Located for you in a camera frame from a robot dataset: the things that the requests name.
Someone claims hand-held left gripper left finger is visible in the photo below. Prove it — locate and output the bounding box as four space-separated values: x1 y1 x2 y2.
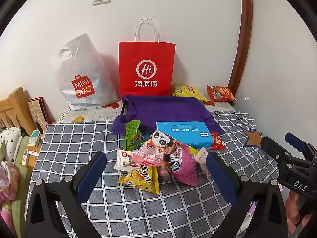
25 151 107 238

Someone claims green cloth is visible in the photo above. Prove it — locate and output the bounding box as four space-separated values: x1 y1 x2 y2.
9 135 34 231

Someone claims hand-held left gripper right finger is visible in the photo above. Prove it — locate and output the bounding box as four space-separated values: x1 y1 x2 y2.
206 151 289 238

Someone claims pale pink small snack packet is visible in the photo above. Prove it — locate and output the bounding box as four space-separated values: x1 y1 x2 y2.
194 147 211 178

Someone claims purple pink snack packet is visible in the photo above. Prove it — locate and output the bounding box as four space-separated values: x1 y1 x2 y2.
168 144 199 187

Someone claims grey checked blanket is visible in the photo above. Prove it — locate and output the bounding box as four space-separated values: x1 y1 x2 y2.
26 111 285 238

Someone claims brown framed book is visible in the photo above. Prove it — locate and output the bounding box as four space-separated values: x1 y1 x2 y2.
27 97 50 129

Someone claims pink cloth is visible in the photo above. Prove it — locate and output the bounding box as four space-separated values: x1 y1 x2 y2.
0 161 20 201

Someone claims green snack packet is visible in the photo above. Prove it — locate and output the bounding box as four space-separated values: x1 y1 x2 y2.
124 120 145 152

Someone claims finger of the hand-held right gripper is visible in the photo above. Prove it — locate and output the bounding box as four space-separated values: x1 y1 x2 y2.
260 135 299 170
284 132 317 164

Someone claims white snack packet red logo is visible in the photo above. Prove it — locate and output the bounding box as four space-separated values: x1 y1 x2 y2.
115 149 139 171

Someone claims panda print snack packet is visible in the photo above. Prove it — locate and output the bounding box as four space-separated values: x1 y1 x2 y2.
145 131 179 154

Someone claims teal white tube box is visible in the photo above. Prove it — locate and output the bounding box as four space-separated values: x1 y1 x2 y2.
29 130 41 147

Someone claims red candy packet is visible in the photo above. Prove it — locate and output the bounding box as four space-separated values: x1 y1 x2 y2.
210 132 226 151

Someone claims wooden headboard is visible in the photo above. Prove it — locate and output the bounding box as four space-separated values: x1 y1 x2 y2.
0 87 37 139

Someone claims person's right hand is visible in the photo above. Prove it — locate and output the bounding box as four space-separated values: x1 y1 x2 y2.
284 190 313 234

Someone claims red paper bag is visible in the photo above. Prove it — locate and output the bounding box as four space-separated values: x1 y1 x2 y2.
118 18 176 97

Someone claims purple towel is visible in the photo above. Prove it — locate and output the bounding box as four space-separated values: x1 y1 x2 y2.
113 95 226 144

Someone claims brown wooden door frame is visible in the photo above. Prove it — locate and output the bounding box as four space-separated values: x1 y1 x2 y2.
227 0 253 102

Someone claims pink printed snack packet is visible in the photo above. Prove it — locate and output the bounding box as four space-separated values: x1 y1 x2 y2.
131 144 167 168

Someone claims yellow triangular snack packet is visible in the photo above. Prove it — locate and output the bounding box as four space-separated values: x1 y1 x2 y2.
117 166 160 194

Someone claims red chips bag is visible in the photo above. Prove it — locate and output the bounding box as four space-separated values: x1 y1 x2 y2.
206 85 237 103

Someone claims white plastic shopping bag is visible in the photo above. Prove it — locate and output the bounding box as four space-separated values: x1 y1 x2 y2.
51 33 122 111

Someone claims white remote control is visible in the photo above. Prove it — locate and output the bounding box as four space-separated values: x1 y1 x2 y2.
21 149 31 166

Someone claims blue tissue box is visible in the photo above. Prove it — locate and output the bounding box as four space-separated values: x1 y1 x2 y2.
156 121 215 150

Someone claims yellow chips bag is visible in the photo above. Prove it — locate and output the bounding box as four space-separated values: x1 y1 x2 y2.
171 85 208 103

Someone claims white dotted cloth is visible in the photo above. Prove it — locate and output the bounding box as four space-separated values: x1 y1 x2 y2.
0 126 28 164

